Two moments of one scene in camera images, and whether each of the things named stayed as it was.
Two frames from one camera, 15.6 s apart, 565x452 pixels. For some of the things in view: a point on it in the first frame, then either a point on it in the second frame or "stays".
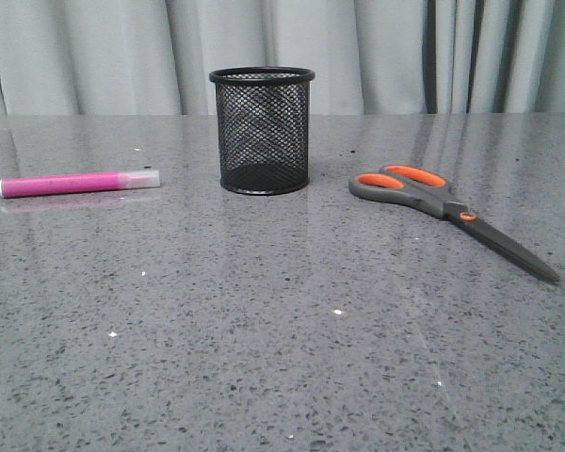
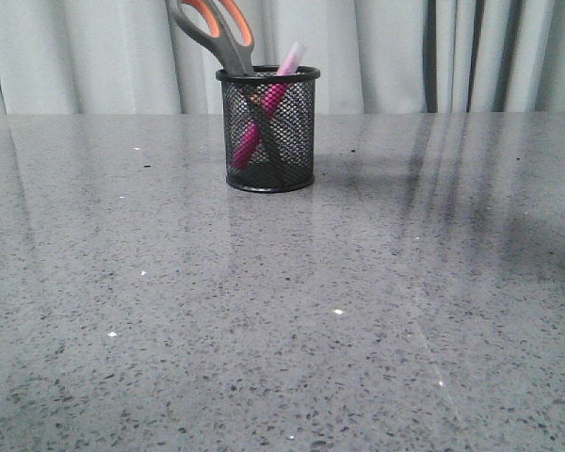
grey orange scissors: [431, 190] to [222, 26]
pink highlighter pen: [75, 183] to [270, 98]
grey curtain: [368, 56] stays
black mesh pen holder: [264, 128] stays
